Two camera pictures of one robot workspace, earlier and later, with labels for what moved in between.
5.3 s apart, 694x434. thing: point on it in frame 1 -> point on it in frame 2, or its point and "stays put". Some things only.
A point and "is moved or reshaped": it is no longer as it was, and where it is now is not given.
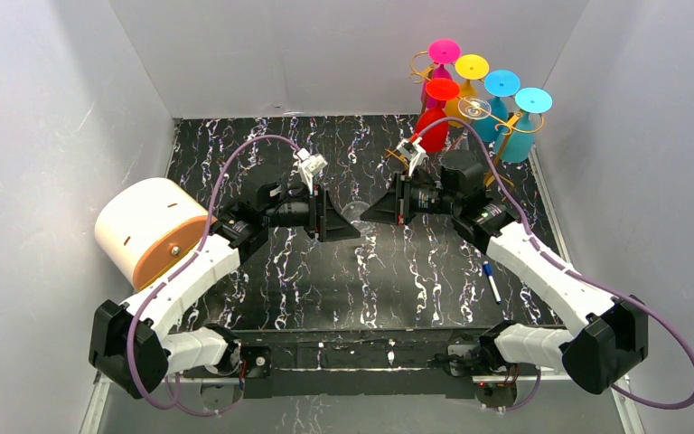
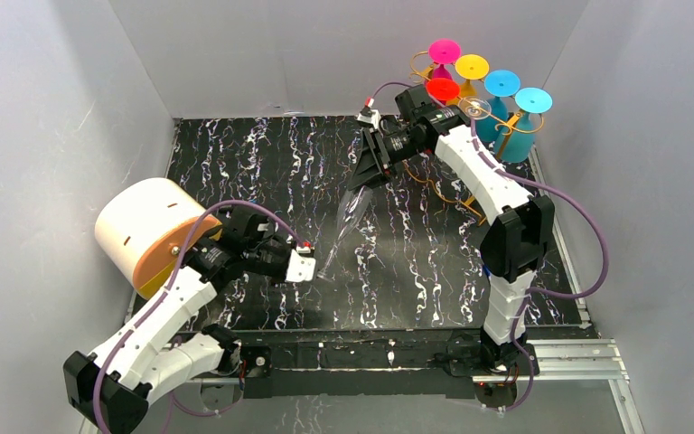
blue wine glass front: [520, 142] stays put
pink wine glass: [442, 51] stays put
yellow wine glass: [471, 67] stays put
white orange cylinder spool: [149, 231] stays put
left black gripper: [316, 213] -> [281, 258]
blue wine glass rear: [499, 84] stays put
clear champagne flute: [352, 212] is moved or reshaped
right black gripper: [407, 199] -> [377, 155]
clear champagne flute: [473, 108] stays put
